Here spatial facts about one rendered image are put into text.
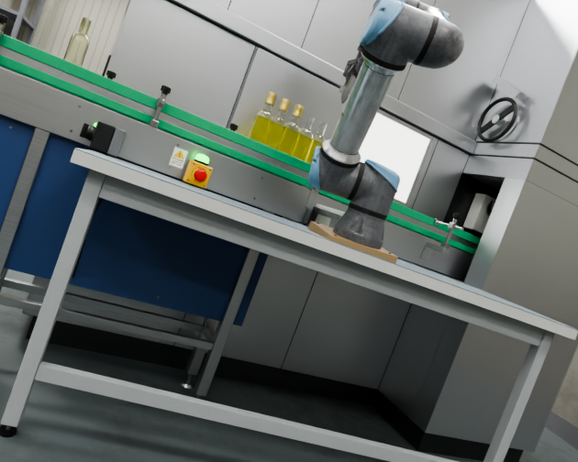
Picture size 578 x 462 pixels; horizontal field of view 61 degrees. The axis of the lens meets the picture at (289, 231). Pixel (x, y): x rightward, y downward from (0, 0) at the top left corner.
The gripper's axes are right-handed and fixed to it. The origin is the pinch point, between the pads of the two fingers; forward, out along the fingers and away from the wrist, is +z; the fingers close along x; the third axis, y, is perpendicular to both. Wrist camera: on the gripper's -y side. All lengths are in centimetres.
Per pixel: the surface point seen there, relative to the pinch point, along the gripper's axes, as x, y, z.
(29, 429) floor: 60, -10, 118
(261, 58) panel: 22.4, 41.9, -10.9
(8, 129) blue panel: 90, 16, 46
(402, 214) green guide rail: -53, 26, 25
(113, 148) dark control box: 63, 6, 40
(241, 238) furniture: 26, -20, 51
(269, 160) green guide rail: 14.0, 16.5, 26.1
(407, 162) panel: -57, 42, 1
